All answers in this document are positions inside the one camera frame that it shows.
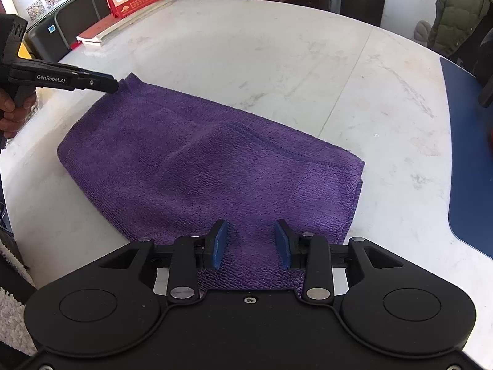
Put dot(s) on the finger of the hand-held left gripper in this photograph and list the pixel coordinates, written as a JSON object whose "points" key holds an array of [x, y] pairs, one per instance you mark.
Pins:
{"points": [[84, 81]]}

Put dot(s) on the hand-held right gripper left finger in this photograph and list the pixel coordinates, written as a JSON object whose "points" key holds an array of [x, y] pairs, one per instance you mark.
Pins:
{"points": [[218, 244]]}

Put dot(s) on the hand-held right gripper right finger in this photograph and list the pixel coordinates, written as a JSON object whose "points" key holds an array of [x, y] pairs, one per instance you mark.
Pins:
{"points": [[283, 244]]}

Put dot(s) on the purple towel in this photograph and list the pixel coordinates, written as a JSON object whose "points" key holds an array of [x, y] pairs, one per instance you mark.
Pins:
{"points": [[192, 162]]}

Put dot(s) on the person's left hand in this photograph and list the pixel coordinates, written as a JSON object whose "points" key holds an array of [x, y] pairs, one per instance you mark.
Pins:
{"points": [[9, 119]]}

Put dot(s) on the red cover book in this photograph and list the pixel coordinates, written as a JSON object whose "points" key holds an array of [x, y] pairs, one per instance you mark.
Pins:
{"points": [[96, 32]]}

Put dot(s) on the black box with blue sticker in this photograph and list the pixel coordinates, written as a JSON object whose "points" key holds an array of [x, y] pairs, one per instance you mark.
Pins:
{"points": [[69, 27]]}

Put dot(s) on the blue table mat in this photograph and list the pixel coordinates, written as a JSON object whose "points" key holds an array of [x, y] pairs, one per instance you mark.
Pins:
{"points": [[470, 162]]}

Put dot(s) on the person's fleece jacket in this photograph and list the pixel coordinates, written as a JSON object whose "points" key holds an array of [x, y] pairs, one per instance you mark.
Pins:
{"points": [[11, 308]]}

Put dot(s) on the grey plush slipper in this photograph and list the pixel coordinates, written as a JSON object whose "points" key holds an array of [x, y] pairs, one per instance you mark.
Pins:
{"points": [[423, 32]]}

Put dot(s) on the olive puffer jacket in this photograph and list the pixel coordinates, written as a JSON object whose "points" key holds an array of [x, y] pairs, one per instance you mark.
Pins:
{"points": [[458, 7]]}

